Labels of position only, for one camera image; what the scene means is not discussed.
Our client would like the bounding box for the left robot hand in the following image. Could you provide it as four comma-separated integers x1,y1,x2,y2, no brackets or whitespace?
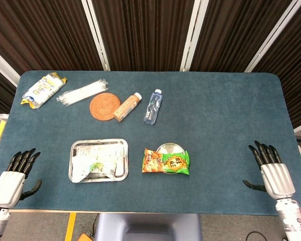
0,148,43,209

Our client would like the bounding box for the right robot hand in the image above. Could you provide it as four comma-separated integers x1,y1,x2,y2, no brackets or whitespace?
242,140,296,200

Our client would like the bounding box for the rectangular steel tray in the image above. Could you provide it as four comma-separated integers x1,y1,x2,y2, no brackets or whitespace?
68,139,129,183

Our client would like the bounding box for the white green snack packet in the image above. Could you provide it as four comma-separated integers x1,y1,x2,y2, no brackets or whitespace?
72,146,125,183

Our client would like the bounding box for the green orange snack bag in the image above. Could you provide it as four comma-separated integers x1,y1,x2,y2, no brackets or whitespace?
142,148,191,176

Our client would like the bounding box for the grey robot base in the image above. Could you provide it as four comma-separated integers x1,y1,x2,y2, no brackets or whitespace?
94,212,203,241

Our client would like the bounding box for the blue felt table mat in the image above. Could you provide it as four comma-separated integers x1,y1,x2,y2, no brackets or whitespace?
0,70,301,217

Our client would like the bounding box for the orange floor object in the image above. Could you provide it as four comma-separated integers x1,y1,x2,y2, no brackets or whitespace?
77,232,96,241

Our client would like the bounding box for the white yellow blue packet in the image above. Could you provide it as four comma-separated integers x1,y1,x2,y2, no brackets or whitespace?
20,72,68,109

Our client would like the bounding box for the round steel plate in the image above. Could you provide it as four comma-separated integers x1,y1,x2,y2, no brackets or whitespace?
156,143,185,175

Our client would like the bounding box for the clear plastic straws pack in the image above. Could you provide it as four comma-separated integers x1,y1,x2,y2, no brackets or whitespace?
56,78,109,107

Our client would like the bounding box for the woven orange coaster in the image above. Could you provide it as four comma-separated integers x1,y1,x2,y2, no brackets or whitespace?
89,92,121,122

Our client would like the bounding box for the clear water bottle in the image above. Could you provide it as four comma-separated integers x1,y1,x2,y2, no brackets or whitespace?
143,88,164,125

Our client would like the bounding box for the brown drink bottle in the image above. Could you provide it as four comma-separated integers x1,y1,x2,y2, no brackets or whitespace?
113,92,142,123

